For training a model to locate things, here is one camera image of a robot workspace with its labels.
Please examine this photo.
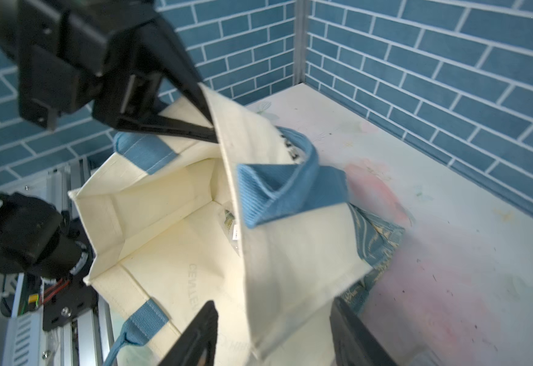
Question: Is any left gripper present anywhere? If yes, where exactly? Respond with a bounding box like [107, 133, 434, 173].
[16, 1, 218, 143]

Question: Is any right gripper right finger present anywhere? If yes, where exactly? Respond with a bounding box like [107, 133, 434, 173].
[330, 297, 397, 366]

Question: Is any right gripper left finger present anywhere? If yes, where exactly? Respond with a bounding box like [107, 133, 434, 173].
[158, 300, 218, 366]

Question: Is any cream canvas tote bag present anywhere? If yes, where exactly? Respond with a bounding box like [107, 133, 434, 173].
[70, 87, 405, 365]

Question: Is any compass case inside bag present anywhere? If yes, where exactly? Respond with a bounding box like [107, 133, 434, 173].
[218, 207, 240, 255]

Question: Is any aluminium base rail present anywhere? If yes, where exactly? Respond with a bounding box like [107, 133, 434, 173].
[1, 158, 114, 365]

